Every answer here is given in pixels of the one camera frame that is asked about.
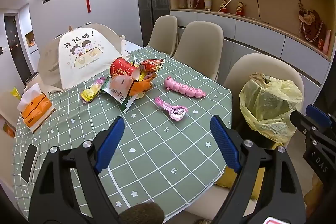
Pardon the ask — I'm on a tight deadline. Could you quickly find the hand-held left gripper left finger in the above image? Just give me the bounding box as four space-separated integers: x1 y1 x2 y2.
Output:
29 116 125 224

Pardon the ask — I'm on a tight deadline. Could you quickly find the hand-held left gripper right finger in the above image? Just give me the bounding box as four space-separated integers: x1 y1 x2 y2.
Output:
210 115 306 224

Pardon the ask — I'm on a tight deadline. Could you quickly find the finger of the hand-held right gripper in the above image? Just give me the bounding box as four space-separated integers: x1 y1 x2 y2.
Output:
290 110 332 180
306 105 336 134

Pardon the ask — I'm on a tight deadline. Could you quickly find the black trash bin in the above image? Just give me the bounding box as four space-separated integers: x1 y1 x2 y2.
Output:
232 114 285 151

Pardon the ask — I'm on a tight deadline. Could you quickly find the bin with yellow-green bag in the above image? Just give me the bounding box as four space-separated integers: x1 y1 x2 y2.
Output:
239 73 304 144

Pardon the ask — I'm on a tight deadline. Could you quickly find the yellow wafer packet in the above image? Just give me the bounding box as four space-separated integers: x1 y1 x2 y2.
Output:
80 80 105 103

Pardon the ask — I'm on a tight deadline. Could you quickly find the pink white snack packet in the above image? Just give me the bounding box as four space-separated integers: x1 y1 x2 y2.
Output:
105 75 137 104

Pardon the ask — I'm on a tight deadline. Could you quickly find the orange plastic bag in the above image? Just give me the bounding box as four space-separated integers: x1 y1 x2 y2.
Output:
130 74 156 99

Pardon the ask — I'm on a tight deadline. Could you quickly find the person's left hand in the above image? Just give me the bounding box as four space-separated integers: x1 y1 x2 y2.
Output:
119 202 164 224

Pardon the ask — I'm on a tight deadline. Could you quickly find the yellow seat cushion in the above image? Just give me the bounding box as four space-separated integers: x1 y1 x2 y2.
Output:
215 166 266 201

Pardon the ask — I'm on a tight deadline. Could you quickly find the green white snack packet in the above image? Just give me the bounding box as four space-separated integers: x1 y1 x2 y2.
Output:
123 95 137 112

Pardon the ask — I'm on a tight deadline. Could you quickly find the green checked tablecloth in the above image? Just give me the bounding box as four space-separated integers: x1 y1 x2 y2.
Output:
12 46 233 216

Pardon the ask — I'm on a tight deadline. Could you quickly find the pink caterpillar toy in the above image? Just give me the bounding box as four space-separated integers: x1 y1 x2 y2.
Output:
164 76 207 98

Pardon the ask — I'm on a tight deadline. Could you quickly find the red paper cup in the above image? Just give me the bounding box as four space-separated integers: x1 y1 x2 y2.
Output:
110 57 140 81

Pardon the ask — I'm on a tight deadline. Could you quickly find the orange white tissue box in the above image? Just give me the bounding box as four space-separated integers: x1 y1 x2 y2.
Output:
17 83 56 133

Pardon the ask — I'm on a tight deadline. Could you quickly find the printed mesh food cover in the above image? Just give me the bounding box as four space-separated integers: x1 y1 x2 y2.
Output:
38 26 129 94

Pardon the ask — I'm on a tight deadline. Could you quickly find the smartphone in white case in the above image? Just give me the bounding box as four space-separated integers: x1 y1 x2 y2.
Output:
20 144 39 183

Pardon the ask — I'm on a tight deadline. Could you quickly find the red snack wrapper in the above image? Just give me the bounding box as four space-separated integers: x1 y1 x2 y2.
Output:
140 58 165 73

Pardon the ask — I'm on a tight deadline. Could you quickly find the large red pearl ornament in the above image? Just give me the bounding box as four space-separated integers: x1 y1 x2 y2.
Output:
298 0 328 42

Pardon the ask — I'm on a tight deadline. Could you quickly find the grey cylinder flask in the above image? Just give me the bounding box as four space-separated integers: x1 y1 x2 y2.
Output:
25 72 40 90

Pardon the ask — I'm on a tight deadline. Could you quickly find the dark door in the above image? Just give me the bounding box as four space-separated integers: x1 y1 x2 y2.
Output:
4 14 34 81

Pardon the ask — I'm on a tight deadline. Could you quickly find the beige wall shelf cabinet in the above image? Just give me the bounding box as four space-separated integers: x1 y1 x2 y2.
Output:
165 0 336 88

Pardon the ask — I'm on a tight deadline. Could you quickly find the black cable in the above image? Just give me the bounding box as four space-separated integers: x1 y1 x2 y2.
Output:
256 0 270 24

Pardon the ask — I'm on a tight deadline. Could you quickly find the white cable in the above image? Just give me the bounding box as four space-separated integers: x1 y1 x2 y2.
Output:
218 0 247 13

